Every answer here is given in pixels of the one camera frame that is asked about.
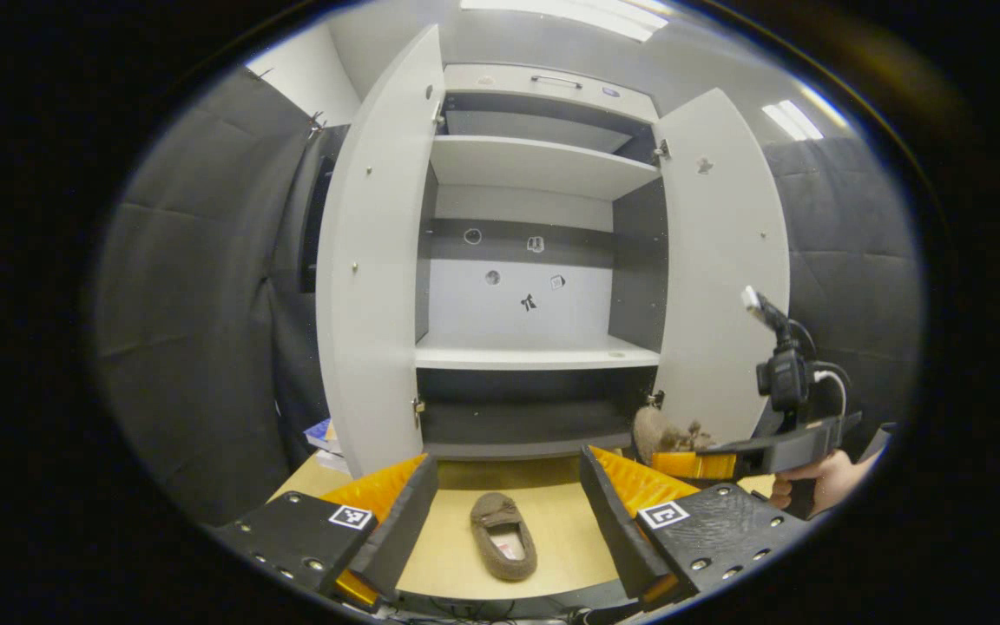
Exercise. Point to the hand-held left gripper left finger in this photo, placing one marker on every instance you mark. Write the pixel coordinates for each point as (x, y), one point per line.
(404, 529)

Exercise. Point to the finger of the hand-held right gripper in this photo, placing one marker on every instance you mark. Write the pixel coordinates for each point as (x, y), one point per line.
(691, 466)

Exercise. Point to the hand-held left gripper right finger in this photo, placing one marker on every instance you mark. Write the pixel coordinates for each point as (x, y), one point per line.
(613, 521)

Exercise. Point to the brown fuzzy shoe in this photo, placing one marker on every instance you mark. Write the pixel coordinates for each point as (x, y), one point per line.
(500, 547)
(661, 430)

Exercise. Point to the white shoe cabinet door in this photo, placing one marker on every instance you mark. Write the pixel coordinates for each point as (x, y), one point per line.
(726, 260)
(378, 260)

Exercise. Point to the metal door hinge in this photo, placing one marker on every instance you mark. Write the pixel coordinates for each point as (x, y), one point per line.
(655, 399)
(438, 117)
(417, 410)
(661, 149)

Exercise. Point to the white cabinet drawer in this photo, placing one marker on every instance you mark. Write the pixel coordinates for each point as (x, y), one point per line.
(500, 80)

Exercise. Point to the white printed papers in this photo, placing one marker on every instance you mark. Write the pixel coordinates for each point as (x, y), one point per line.
(322, 434)

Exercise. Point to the small ceiling light panel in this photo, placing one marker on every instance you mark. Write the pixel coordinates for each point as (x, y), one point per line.
(793, 120)

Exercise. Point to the black backdrop cloth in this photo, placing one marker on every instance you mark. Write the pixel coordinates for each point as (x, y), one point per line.
(196, 304)

